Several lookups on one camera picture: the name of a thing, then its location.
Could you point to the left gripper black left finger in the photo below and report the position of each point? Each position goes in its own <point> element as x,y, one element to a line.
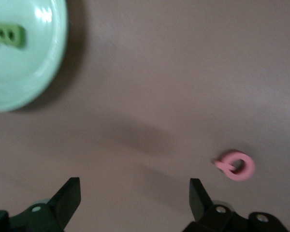
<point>60,207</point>

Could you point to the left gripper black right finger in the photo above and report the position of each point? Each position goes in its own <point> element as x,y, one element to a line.
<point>203,207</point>

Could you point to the green foam letter B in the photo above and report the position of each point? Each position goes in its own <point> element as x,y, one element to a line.
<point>19,36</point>

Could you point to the pink foam letter Q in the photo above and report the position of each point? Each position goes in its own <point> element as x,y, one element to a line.
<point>250,168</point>

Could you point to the mint green round plate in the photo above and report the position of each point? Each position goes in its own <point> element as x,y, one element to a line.
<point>26,72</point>

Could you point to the brown table cover mat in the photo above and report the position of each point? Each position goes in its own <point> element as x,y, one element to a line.
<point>159,72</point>

